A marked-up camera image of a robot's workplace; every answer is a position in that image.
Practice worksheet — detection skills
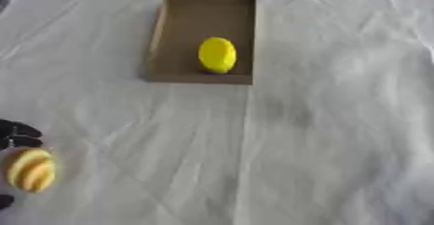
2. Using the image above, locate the yellow ridged toy fruit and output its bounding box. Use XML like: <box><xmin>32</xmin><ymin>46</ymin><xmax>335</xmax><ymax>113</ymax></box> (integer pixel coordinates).
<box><xmin>5</xmin><ymin>147</ymin><xmax>58</xmax><ymax>194</ymax></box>

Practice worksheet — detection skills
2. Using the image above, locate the yellow toy lemon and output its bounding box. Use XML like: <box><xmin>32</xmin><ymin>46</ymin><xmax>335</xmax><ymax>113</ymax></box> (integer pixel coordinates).
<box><xmin>197</xmin><ymin>36</ymin><xmax>239</xmax><ymax>75</ymax></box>

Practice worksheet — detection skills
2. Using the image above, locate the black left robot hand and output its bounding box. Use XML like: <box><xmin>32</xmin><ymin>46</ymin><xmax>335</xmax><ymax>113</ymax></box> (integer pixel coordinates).
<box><xmin>0</xmin><ymin>118</ymin><xmax>45</xmax><ymax>211</ymax></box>

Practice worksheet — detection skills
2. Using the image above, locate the tan cardboard box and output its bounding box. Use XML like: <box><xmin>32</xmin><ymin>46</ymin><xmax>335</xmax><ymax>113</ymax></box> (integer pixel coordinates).
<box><xmin>142</xmin><ymin>0</ymin><xmax>258</xmax><ymax>86</ymax></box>

